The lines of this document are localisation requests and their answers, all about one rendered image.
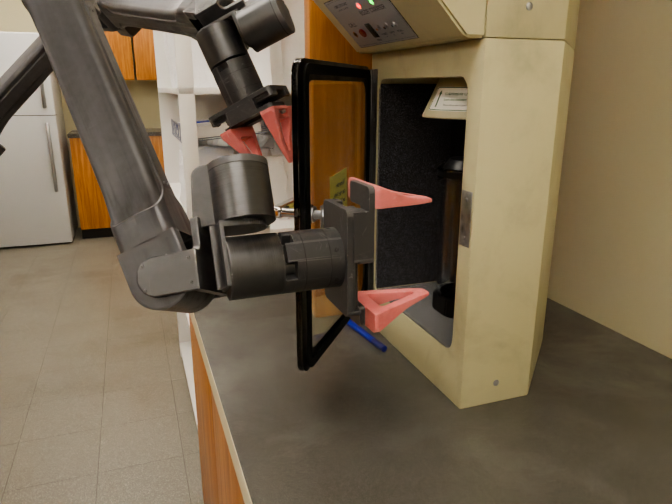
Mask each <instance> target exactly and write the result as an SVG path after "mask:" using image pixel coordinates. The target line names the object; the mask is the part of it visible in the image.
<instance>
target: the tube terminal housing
mask: <svg viewBox="0 0 672 504"><path fill-rule="evenodd" d="M579 6H580V0H487V1H486V16H485V30H484V35H482V38H478V39H471V40H464V41H457V42H450V43H443V44H436V45H429V46H422V47H415V48H408V49H401V50H394V51H387V52H380V53H373V54H372V69H378V80H377V131H376V182H375V185H377V168H378V120H379V89H380V85H381V84H437V83H438V81H439V79H440V78H459V77H463V78H464V79H465V80H466V83H467V87H468V98H467V114H466V130H465V146H464V162H463V178H462V190H466V191H469V192H473V196H472V210H471V225H470V240H469V248H467V247H464V246H462V245H460V244H459V242H458V258H457V274H456V289H455V305H454V321H453V337H452V344H451V346H450V347H449V348H446V347H445V346H443V345H442V344H441V343H440V342H438V341H437V340H436V339H435V338H433V337H432V336H431V335H430V334H428V333H427V332H426V331H425V330H423V329H422V328H421V327H420V326H418V325H417V324H416V323H415V322H413V321H412V320H411V319H410V318H408V317H407V316H406V315H405V314H404V313H401V314H400V315H399V316H398V317H396V318H395V319H394V320H393V321H392V322H391V323H389V324H388V325H387V326H386V327H385V328H384V329H382V330H381V331H380V333H381V334H382V335H383V336H384V337H385V338H386V339H387V340H388V341H389V342H390V343H391V344H392V345H393V346H394V347H395V348H396V349H397V350H398V351H399V352H401V353H402V354H403V355H404V356H405V357H406V358H407V359H408V360H409V361H410V362H411V363H412V364H413V365H414V366H415V367H416V368H417V369H418V370H419V371H420V372H421V373H423V374H424V375H425V376H426V377H427V378H428V379H429V380H430V381H431V382H432V383H433V384H434V385H435V386H436V387H437V388H438V389H439V390H440V391H441V392H442V393H443V394H445V395H446V396H447V397H448V398H449V399H450V400H451V401H452V402H453V403H454V404H455V405H456V406H457V407H458V408H459V409H463V408H468V407H473V406H477V405H482V404H487V403H491V402H496V401H501V400H505V399H510V398H515V397H519V396H524V395H527V394H528V391H529V387H530V384H531V380H532V377H533V373H534V369H535V366H536V362H537V358H538V355H539V351H540V347H541V344H542V340H543V331H544V322H545V313H546V304H547V295H548V286H549V277H550V268H551V259H552V250H553V241H554V232H555V223H556V214H557V205H558V196H559V187H560V178H561V169H562V160H563V151H564V142H565V133H566V124H567V115H568V106H569V97H570V88H571V79H572V70H573V61H574V52H575V51H574V49H575V42H576V33H577V24H578V15H579Z"/></svg>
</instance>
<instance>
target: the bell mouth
mask: <svg viewBox="0 0 672 504"><path fill-rule="evenodd" d="M467 98H468V87H467V83H466V80H465V79H464V78H463V77H459V78H440V79H439V81H438V83H437V85H436V87H435V89H434V91H433V93H432V95H431V98H430V100H429V102H428V104H427V106H426V108H425V110H424V112H423V114H422V116H423V117H425V118H433V119H451V120H466V114H467Z"/></svg>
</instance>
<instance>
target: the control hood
mask: <svg viewBox="0 0 672 504"><path fill-rule="evenodd" d="M313 1H314V2H315V3H316V4H317V6H318V7H319V8H320V9H321V10H322V12H323V13H324V14H325V15H326V16H327V17H328V19H329V20H330V21H331V22H332V23H333V25H334V26H335V27H336V28H337V29H338V30H339V32H340V33H341V34H342V35H343V36H344V37H345V39H346V40H347V41H348V42H349V43H350V45H351V46H352V47H353V48H354V49H355V50H356V52H359V53H360V54H373V53H380V52H387V51H394V50H401V49H408V48H415V47H422V46H429V45H436V44H443V43H450V42H457V41H464V40H471V39H478V38H482V35H484V30H485V16H486V1H487V0H390V1H391V2H392V3H393V5H394V6H395V7H396V8H397V10H398V11H399V12H400V14H401V15H402V16H403V17H404V19H405V20H406V21H407V23H408V24H409V25H410V26H411V28H412V29H413V30H414V32H415V33H416V34H417V35H418V37H419V38H415V39H409V40H404V41H398V42H392V43H387V44H381V45H375V46H369V47H364V48H360V46H359V45H358V44H357V43H356V42H355V41H354V39H353V38H352V37H351V36H350V35H349V33H348V32H347V31H346V30H345V29H344V27H343V26H342V25H341V24H340V23H339V22H338V20H337V19H336V18H335V17H334V16H333V14H332V13H331V12H330V11H329V10H328V8H327V7H326V6H325V5H324V3H325V2H328V1H330V0H313Z"/></svg>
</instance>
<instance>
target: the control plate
mask: <svg viewBox="0 0 672 504"><path fill-rule="evenodd" d="M373 1H374V5H372V4H371V3H370V2H369V1H368V0H330V1H328V2H325V3H324V5H325V6H326V7H327V8H328V10H329V11H330V12H331V13H332V14H333V16H334V17H335V18H336V19H337V20H338V22H339V23H340V24H341V25H342V26H343V27H344V29H345V30H346V31H347V32H348V33H349V35H350V36H351V37H352V38H353V39H354V41H355V42H356V43H357V44H358V45H359V46H360V48H364V47H369V46H375V45H381V44H387V43H392V42H398V41H404V40H409V39H415V38H419V37H418V35H417V34H416V33H415V32H414V30H413V29H412V28H411V26H410V25H409V24H408V23H407V21H406V20H405V19H404V17H403V16H402V15H401V14H400V12H399V11H398V10H397V8H396V7H395V6H394V5H393V3H392V2H391V1H390V0H373ZM356 3H359V4H360V5H361V7H362V9H359V8H358V7H357V6H356ZM392 21H394V22H396V24H397V27H396V26H394V27H392V26H391V25H392ZM367 23H369V24H370V25H371V26H372V28H373V29H374V30H375V31H376V32H377V34H378V35H379V36H380V37H376V38H375V37H374V36H373V35H372V34H371V33H370V32H369V30H368V29H367V28H366V27H365V25H364V24H367ZM384 23H387V24H388V26H389V29H388V28H386V29H384V28H383V27H384ZM377 25H379V26H380V27H381V28H382V30H379V31H377V30H376V28H377ZM359 29H362V30H364V31H365V32H366V34H367V36H366V37H363V36H361V35H360V33H359ZM353 32H355V33H356V34H357V35H358V37H356V36H355V35H354V34H353Z"/></svg>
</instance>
